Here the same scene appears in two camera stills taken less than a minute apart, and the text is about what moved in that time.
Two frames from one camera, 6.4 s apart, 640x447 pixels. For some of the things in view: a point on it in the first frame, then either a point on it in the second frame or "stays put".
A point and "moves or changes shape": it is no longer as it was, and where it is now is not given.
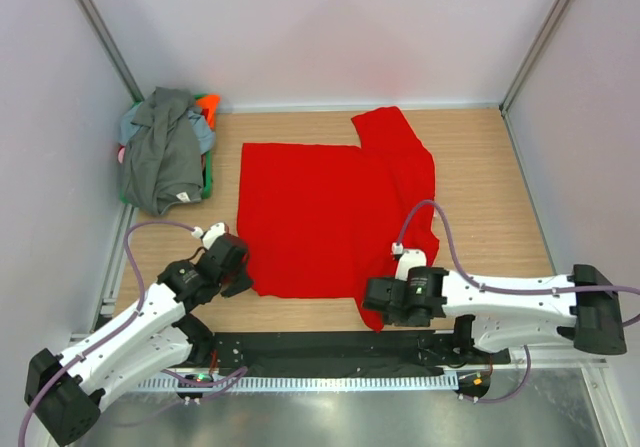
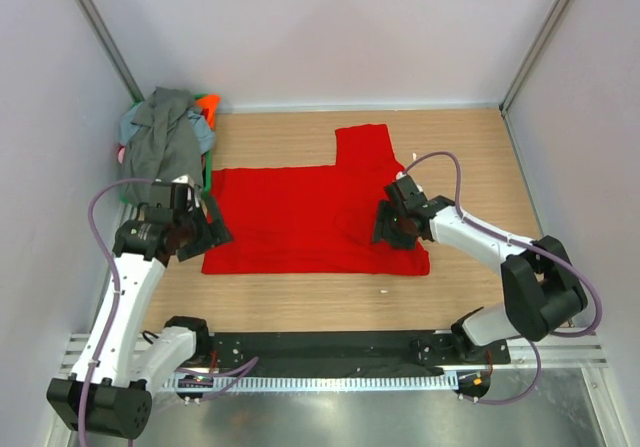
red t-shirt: (319, 221) moves or changes shape
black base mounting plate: (418, 349) stays put
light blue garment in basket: (204, 134) stays put
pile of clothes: (166, 147) stays put
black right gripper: (393, 316) to (382, 230)
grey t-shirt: (162, 165) stays put
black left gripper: (243, 283) to (201, 246)
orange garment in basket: (209, 102) stays put
